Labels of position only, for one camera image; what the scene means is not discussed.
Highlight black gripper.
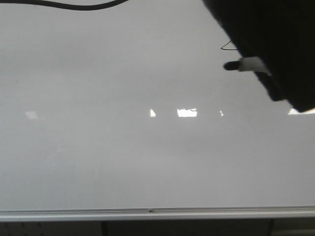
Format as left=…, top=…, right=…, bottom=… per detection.
left=204, top=0, right=315, bottom=112

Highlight white black dry-erase marker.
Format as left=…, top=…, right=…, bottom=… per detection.
left=223, top=57, right=272, bottom=76

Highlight white whiteboard with aluminium frame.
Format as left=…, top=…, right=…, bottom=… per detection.
left=0, top=0, right=315, bottom=222

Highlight black cable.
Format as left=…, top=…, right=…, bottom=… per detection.
left=29, top=0, right=128, bottom=11

